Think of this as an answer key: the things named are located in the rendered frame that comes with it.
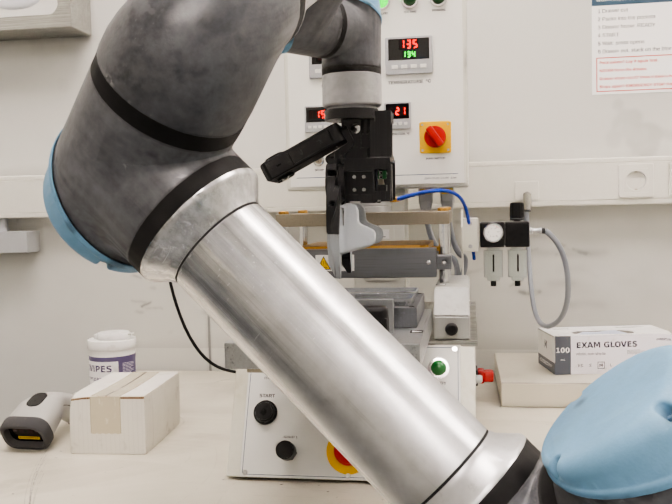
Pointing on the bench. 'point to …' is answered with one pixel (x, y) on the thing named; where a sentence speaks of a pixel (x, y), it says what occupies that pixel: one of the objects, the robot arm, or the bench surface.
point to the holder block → (407, 316)
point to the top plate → (380, 213)
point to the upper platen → (383, 244)
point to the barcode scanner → (36, 420)
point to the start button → (264, 411)
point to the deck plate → (456, 340)
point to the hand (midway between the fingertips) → (338, 267)
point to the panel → (317, 461)
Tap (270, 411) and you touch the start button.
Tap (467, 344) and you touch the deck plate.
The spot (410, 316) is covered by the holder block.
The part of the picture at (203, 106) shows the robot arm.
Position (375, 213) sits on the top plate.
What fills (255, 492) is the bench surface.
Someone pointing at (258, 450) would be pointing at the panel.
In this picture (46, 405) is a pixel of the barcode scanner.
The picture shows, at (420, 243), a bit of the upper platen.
